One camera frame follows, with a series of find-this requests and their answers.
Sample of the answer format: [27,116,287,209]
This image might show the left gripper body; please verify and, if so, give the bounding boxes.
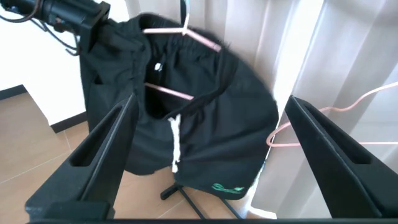
[40,0,111,54]

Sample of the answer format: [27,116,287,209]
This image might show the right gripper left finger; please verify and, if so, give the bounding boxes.
[25,93,140,220]

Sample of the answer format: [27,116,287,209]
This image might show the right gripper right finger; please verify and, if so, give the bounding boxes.
[284,95,398,219]

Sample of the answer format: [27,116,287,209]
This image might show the pink clothes hanger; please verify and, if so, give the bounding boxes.
[266,81,398,149]
[141,0,222,102]

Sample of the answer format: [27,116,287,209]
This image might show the black shorts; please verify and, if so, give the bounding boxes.
[79,12,279,200]

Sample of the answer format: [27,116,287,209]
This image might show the black clothes rack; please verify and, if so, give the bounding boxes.
[160,182,243,220]

